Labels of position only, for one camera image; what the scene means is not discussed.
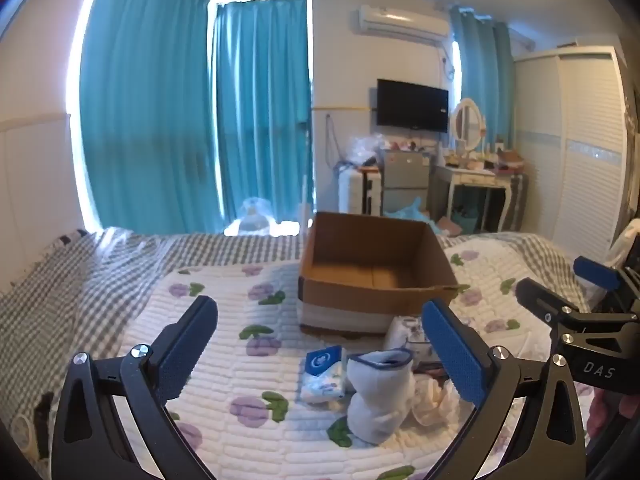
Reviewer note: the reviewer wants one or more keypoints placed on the oval white mirror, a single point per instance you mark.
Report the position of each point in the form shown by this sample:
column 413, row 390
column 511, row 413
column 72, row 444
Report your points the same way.
column 467, row 122

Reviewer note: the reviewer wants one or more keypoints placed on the black wall television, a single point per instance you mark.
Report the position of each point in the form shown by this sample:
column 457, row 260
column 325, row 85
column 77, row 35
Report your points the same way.
column 412, row 105

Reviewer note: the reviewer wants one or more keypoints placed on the white suitcase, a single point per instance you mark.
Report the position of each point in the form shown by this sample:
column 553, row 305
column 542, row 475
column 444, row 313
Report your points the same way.
column 357, row 190

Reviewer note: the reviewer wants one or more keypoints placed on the grey checked stool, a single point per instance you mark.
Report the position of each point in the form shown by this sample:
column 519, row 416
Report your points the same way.
column 517, row 200

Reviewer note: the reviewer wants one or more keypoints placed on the grey mini fridge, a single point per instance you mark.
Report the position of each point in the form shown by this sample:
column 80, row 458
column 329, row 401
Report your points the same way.
column 405, row 180

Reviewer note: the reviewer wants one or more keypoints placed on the blue plastic bag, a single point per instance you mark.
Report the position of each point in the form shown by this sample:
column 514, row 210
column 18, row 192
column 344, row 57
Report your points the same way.
column 412, row 210

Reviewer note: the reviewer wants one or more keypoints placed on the pale pink cloth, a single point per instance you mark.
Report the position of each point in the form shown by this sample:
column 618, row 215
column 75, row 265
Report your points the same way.
column 432, row 405

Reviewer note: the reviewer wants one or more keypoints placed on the narrow teal curtain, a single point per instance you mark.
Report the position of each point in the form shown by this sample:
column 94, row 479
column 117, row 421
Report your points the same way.
column 480, row 60

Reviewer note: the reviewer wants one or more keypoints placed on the white patterned packet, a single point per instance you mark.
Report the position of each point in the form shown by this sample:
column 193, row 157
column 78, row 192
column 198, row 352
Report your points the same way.
column 400, row 332

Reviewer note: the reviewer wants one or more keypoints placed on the cardboard box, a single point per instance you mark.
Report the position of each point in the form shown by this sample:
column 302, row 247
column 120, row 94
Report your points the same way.
column 360, row 305

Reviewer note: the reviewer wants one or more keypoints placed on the wide teal curtain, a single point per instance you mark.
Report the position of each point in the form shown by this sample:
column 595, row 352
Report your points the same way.
column 150, row 110

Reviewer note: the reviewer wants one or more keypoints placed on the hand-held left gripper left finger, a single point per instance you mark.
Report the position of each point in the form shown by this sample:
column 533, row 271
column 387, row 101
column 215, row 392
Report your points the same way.
column 185, row 347

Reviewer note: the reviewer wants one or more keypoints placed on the white hanging garment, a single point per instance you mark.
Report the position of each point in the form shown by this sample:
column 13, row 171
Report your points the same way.
column 625, row 242

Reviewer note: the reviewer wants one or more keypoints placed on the floral quilted bedspread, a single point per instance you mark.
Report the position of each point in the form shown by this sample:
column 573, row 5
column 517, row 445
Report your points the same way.
column 75, row 300

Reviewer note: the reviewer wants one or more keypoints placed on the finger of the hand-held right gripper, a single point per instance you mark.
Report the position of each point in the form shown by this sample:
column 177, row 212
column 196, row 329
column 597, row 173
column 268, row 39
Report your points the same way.
column 597, row 269
column 540, row 297

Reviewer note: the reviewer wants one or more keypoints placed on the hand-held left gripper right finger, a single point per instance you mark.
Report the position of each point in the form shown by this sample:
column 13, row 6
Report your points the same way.
column 455, row 355

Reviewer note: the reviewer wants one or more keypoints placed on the teal storage basket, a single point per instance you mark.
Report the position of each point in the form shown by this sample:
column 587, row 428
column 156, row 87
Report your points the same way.
column 466, row 221

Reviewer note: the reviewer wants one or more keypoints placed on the clear plastic bag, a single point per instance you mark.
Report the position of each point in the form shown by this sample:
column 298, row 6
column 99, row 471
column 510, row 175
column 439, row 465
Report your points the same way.
column 365, row 150

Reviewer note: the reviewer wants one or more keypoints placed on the person's right hand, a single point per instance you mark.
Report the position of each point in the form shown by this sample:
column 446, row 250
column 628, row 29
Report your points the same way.
column 602, row 412

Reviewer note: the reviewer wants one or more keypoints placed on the clear water jug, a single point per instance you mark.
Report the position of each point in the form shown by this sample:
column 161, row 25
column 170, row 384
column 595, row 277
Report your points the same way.
column 252, row 217

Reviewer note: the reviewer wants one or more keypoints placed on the white vanity table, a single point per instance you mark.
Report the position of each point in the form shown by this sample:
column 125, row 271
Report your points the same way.
column 470, row 176

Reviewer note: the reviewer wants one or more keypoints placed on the blue tissue packet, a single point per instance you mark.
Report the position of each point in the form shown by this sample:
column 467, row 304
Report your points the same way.
column 320, row 362

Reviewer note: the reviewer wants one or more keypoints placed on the white sock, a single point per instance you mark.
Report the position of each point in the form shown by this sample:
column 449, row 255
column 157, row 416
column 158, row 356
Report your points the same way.
column 377, row 400

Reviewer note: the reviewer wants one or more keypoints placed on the white wardrobe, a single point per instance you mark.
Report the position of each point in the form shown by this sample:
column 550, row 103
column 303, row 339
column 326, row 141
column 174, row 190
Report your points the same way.
column 575, row 150

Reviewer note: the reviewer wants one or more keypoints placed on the white air conditioner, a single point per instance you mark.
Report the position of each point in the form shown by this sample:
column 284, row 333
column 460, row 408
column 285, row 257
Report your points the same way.
column 400, row 22

